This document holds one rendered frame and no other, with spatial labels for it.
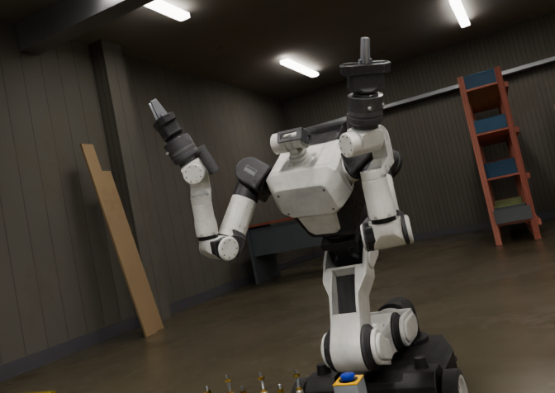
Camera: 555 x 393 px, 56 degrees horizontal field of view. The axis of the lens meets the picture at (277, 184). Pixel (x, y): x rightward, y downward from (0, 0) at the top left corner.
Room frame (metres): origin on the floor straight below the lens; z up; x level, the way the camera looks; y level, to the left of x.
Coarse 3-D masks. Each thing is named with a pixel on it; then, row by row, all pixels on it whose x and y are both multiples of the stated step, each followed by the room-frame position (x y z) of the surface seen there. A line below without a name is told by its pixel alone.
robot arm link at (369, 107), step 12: (384, 60) 1.27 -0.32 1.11; (348, 72) 1.24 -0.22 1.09; (360, 72) 1.24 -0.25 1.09; (372, 72) 1.24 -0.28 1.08; (384, 72) 1.24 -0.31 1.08; (348, 84) 1.28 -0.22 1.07; (360, 84) 1.25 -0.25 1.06; (372, 84) 1.26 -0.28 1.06; (348, 96) 1.29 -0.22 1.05; (360, 96) 1.27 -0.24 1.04; (372, 96) 1.27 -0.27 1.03; (348, 108) 1.30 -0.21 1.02; (360, 108) 1.27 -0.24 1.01; (372, 108) 1.26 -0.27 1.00
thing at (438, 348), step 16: (384, 304) 2.24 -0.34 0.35; (400, 304) 2.18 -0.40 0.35; (416, 336) 2.20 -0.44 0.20; (432, 336) 2.27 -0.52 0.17; (400, 352) 2.14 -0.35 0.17; (416, 352) 2.10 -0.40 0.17; (432, 352) 2.05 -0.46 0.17; (448, 352) 2.01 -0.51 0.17; (320, 368) 1.90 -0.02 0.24; (384, 368) 1.97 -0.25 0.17; (400, 368) 1.94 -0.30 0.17; (416, 368) 1.75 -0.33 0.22; (432, 368) 1.73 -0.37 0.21; (448, 368) 1.89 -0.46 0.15; (320, 384) 1.86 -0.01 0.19; (368, 384) 1.78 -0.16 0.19; (384, 384) 1.75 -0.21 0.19; (400, 384) 1.73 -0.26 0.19; (416, 384) 1.70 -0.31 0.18; (432, 384) 1.68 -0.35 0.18
